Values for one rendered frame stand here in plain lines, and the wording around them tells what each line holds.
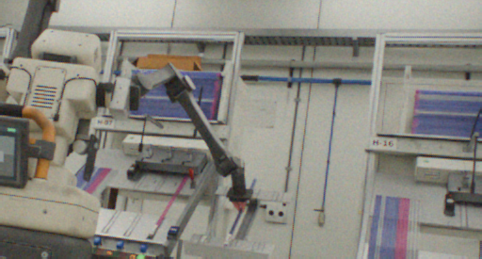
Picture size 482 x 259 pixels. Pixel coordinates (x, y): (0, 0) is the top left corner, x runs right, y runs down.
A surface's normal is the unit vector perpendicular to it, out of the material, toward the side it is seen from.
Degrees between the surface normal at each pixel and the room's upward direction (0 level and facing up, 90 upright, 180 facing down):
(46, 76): 82
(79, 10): 90
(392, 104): 90
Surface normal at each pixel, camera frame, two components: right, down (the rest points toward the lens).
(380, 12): -0.33, -0.22
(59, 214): -0.10, -0.18
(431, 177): -0.34, 0.53
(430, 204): -0.12, -0.84
